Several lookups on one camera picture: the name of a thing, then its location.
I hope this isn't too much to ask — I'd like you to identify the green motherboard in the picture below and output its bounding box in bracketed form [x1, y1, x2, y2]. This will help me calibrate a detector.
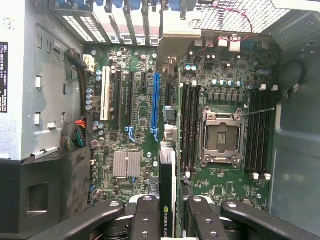
[83, 37, 281, 213]

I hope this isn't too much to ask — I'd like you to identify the silver finned heatsink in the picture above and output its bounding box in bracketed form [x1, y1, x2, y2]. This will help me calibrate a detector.
[112, 150, 142, 179]

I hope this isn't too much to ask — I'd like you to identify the metal CPU socket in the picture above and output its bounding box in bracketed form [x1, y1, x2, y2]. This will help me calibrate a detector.
[198, 104, 246, 169]

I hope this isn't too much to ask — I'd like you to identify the black RAM slot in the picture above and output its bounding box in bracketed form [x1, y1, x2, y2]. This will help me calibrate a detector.
[197, 83, 203, 173]
[258, 86, 266, 176]
[245, 86, 253, 176]
[252, 84, 259, 180]
[187, 81, 193, 180]
[181, 81, 187, 176]
[265, 84, 278, 180]
[192, 79, 198, 176]

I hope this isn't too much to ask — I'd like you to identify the black plastic fan shroud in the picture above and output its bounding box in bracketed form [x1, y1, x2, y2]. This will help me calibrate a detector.
[0, 144, 93, 236]

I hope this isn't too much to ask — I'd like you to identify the blue expansion slot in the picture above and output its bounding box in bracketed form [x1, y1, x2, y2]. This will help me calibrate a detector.
[149, 72, 161, 143]

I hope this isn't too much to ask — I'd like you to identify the open black PC case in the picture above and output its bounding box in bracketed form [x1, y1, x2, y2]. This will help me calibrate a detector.
[0, 0, 320, 240]

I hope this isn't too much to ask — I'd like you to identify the long black expansion slot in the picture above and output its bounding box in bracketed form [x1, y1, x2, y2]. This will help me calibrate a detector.
[114, 69, 123, 127]
[127, 71, 137, 144]

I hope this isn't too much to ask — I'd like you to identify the thin metal locking lever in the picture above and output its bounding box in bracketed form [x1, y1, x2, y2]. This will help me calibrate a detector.
[241, 107, 276, 117]

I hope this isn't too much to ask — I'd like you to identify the white expansion slot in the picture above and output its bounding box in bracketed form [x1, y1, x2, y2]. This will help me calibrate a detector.
[100, 66, 111, 121]

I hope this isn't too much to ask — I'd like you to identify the grey power supply unit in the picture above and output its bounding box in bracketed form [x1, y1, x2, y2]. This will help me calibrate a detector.
[0, 0, 85, 161]

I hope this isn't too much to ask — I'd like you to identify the coloured power wire bundle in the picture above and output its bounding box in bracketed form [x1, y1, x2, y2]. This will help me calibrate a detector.
[61, 119, 87, 152]

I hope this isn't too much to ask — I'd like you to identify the black sleeved power cable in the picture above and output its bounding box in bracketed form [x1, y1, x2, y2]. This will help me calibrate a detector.
[65, 48, 89, 118]

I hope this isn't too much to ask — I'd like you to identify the red and black fan wire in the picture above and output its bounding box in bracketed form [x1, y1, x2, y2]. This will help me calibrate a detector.
[199, 3, 254, 51]

